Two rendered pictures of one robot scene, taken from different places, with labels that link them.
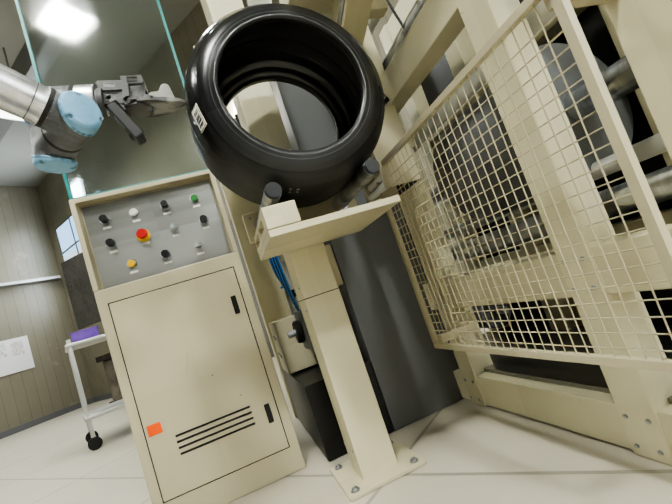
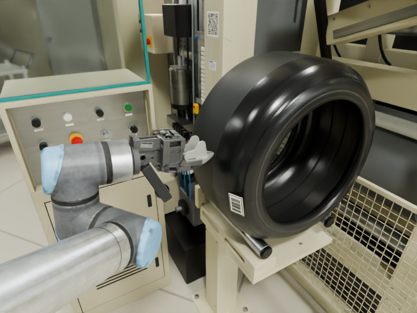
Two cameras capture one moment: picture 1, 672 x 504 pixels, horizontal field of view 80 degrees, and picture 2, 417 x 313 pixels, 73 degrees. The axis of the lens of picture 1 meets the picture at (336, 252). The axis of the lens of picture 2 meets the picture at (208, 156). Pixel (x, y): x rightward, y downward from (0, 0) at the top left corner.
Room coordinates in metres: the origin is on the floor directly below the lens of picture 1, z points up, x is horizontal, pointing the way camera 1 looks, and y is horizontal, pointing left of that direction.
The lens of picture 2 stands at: (0.42, 0.40, 1.57)
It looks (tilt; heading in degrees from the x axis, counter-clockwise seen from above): 28 degrees down; 347
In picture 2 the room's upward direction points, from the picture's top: straight up
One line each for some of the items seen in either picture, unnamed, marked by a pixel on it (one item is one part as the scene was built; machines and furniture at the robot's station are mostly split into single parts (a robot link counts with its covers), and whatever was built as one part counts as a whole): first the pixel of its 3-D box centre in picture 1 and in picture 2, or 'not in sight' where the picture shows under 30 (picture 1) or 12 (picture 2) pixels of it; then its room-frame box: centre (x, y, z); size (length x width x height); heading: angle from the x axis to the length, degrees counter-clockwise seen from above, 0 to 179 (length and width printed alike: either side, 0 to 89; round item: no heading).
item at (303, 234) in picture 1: (322, 230); (262, 227); (1.19, 0.02, 0.80); 0.37 x 0.36 x 0.02; 107
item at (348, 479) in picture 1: (374, 464); (220, 302); (1.43, 0.11, 0.01); 0.27 x 0.27 x 0.02; 17
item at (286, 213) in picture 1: (274, 230); (233, 233); (1.15, 0.15, 0.83); 0.36 x 0.09 x 0.06; 17
